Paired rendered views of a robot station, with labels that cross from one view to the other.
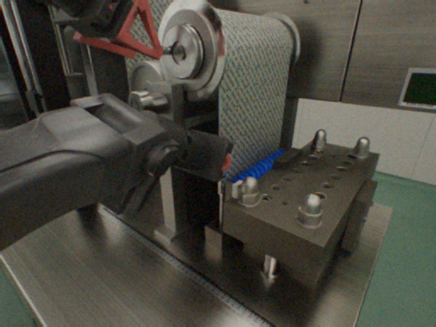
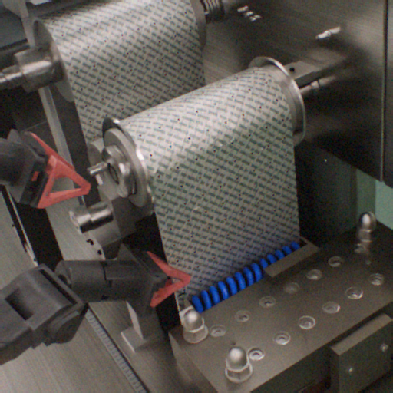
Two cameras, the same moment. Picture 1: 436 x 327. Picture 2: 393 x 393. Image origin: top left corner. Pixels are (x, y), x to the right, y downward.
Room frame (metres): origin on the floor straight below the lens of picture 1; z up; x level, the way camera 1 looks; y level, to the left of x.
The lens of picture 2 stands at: (-0.19, -0.35, 1.69)
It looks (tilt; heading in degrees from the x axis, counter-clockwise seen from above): 34 degrees down; 26
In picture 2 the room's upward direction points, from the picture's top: 11 degrees counter-clockwise
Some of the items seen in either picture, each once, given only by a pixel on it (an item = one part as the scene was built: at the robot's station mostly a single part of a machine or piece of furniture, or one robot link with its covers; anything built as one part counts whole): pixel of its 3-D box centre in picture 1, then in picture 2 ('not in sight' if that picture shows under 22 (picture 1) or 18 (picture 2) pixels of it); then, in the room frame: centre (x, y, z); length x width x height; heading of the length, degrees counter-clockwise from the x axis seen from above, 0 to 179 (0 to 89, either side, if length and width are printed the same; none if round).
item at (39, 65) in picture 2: not in sight; (37, 67); (0.58, 0.25, 1.33); 0.06 x 0.06 x 0.06; 51
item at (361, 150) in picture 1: (362, 146); not in sight; (0.55, -0.34, 1.05); 0.04 x 0.04 x 0.04
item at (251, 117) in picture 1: (255, 132); (235, 232); (0.49, -0.08, 1.10); 0.23 x 0.01 x 0.18; 141
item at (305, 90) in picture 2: not in sight; (293, 94); (0.67, -0.14, 1.25); 0.07 x 0.04 x 0.04; 141
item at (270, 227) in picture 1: (313, 186); (312, 311); (0.45, -0.20, 1.00); 0.40 x 0.16 x 0.06; 141
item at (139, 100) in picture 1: (140, 104); (80, 219); (0.40, 0.12, 1.18); 0.04 x 0.02 x 0.04; 51
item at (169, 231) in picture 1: (166, 169); (123, 272); (0.43, 0.09, 1.05); 0.06 x 0.05 x 0.31; 141
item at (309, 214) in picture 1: (310, 208); (236, 360); (0.30, -0.14, 1.05); 0.04 x 0.04 x 0.04
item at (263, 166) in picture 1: (262, 169); (250, 277); (0.48, -0.10, 1.03); 0.21 x 0.04 x 0.03; 141
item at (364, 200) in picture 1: (361, 214); (362, 359); (0.40, -0.28, 0.96); 0.10 x 0.03 x 0.11; 141
